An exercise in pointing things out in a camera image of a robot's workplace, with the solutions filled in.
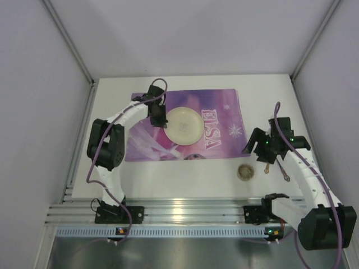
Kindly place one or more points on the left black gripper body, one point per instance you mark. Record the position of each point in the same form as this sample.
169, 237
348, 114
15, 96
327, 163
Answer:
158, 119

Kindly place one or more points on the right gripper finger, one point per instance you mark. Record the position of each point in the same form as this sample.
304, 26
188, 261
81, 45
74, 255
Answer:
257, 136
265, 156

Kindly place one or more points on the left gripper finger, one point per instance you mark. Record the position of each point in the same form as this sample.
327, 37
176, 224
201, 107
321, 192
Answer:
163, 115
157, 121

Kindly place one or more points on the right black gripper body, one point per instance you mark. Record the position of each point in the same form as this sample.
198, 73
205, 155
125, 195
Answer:
258, 144

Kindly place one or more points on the gold metal spoon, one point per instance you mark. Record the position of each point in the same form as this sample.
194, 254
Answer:
267, 168

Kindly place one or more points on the small glass cup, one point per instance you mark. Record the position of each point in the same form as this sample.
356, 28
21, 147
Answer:
245, 172

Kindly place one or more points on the cream round plate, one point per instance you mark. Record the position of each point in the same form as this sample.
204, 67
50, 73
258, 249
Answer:
184, 127

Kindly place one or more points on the iridescent metal fork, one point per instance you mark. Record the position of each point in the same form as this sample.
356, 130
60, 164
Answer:
286, 177

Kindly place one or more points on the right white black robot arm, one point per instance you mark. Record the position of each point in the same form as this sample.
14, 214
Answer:
325, 222

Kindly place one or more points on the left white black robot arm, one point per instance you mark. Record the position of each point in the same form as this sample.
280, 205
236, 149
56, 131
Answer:
108, 139

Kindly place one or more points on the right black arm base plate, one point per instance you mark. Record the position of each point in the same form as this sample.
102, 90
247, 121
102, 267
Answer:
257, 215

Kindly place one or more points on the left aluminium corner post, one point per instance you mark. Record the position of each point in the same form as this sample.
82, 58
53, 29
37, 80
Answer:
67, 39

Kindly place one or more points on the aluminium corner post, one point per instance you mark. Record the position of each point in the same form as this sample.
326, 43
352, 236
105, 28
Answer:
324, 22
67, 39

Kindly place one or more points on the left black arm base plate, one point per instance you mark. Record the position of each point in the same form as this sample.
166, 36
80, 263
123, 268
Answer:
117, 215

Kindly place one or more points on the aluminium mounting rail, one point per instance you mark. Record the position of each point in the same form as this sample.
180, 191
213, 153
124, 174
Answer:
175, 211

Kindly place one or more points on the white slotted cable duct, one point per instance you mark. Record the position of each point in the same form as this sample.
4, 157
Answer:
169, 232

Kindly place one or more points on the right aluminium corner post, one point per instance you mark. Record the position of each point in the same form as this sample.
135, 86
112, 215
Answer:
324, 22

